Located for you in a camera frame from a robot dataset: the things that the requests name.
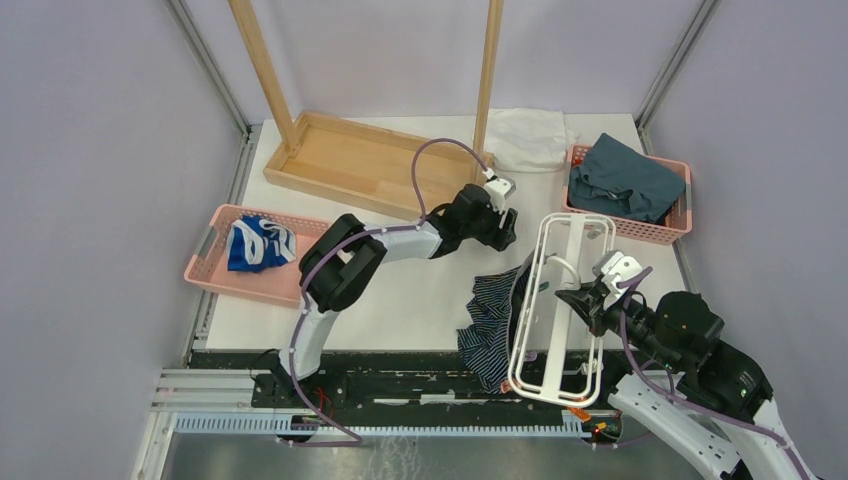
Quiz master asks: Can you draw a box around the orange clip left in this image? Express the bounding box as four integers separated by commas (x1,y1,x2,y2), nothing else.
567,407,592,423

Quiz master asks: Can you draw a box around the blue white underwear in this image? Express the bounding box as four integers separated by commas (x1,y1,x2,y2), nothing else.
225,215,297,273

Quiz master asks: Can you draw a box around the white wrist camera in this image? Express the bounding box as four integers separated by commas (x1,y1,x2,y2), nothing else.
483,169,516,213
592,250,645,293

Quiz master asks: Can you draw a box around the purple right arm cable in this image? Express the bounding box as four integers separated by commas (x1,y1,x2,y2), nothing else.
616,264,813,480

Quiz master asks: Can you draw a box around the white slotted cable duct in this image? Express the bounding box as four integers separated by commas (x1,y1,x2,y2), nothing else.
174,412,590,439

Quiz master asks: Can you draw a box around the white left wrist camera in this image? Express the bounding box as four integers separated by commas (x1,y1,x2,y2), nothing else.
483,169,516,213

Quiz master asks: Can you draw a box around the pink basket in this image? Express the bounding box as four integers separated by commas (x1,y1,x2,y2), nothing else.
184,204,329,308
562,144,694,245

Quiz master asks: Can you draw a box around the pink basket right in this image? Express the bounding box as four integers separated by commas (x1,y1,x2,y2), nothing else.
562,144,694,245

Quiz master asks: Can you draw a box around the teal grey underwear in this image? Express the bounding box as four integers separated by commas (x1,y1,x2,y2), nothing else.
567,133,685,224

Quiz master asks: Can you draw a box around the white folded cloth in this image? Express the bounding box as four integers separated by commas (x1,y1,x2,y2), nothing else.
484,108,580,174

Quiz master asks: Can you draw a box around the pink basket left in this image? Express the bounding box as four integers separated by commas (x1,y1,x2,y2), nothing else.
184,204,329,308

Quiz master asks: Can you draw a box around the wooden hanger rack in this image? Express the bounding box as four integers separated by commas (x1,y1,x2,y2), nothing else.
229,1,503,219

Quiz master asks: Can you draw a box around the white plastic clip hanger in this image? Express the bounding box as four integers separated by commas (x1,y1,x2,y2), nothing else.
506,213,616,408

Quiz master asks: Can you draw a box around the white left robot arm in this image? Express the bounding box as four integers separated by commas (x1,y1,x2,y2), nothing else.
276,177,517,407

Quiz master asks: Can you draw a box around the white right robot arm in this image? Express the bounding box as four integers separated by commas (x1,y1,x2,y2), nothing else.
556,284,815,479

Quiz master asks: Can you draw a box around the navy striped boxer underwear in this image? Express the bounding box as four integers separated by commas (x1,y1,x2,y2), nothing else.
456,265,530,394

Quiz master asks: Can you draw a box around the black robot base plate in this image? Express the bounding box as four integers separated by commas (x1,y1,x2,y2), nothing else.
192,351,647,429

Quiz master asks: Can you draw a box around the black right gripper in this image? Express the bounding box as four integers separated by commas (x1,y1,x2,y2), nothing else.
558,275,683,368

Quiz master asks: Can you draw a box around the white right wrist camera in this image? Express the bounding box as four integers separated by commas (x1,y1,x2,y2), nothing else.
592,250,645,293

